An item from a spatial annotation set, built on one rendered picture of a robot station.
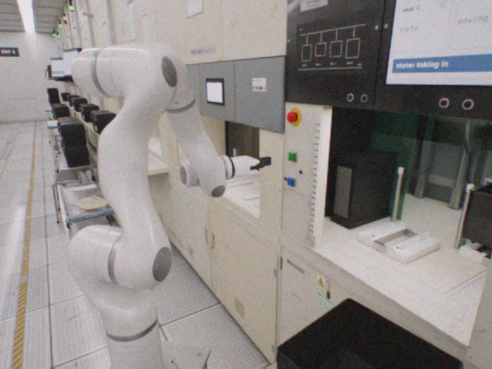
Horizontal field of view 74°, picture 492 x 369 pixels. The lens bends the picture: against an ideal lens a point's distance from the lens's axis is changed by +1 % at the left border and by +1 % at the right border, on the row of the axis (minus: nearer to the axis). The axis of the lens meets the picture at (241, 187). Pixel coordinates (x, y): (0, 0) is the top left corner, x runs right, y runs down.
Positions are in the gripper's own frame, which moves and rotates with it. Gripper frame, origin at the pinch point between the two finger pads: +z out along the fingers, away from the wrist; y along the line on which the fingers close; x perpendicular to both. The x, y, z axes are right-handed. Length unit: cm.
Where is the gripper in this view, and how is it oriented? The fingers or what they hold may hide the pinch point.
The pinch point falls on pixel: (265, 161)
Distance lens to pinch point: 118.9
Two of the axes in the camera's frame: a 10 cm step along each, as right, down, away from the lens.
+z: 8.6, -1.8, 4.8
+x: -0.1, -9.5, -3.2
